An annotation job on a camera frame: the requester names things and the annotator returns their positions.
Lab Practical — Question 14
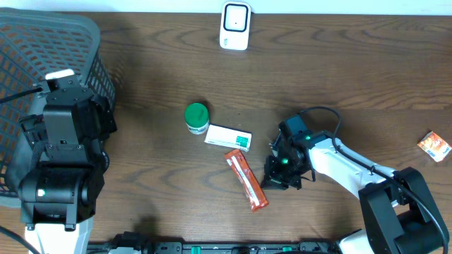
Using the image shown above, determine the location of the red orange snack bar wrapper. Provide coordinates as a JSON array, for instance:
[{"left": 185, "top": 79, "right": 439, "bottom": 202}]
[{"left": 225, "top": 149, "right": 269, "bottom": 212}]

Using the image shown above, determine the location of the white green medicine box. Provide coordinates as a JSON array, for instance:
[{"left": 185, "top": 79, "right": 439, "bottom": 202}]
[{"left": 204, "top": 125, "right": 252, "bottom": 152}]

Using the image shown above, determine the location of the green lid jar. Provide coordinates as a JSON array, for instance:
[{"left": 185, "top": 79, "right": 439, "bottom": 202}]
[{"left": 184, "top": 103, "right": 210, "bottom": 135}]

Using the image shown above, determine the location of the orange small carton box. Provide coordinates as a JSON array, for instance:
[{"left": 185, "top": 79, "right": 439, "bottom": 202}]
[{"left": 417, "top": 131, "right": 451, "bottom": 162}]

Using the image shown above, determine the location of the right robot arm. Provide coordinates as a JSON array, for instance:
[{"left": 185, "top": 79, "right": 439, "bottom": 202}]
[{"left": 261, "top": 114, "right": 450, "bottom": 254}]

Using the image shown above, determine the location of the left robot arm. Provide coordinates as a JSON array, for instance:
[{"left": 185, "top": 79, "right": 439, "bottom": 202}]
[{"left": 18, "top": 75, "right": 117, "bottom": 253}]

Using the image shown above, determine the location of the white barcode scanner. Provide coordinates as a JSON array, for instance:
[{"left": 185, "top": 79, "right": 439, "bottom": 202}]
[{"left": 219, "top": 1, "right": 251, "bottom": 51}]

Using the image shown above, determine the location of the grey plastic mesh basket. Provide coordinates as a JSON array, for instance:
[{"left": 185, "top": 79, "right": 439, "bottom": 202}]
[{"left": 1, "top": 8, "right": 116, "bottom": 209}]

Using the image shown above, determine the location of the left black cable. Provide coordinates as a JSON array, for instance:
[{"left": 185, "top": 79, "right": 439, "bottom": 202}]
[{"left": 0, "top": 86, "right": 45, "bottom": 254}]

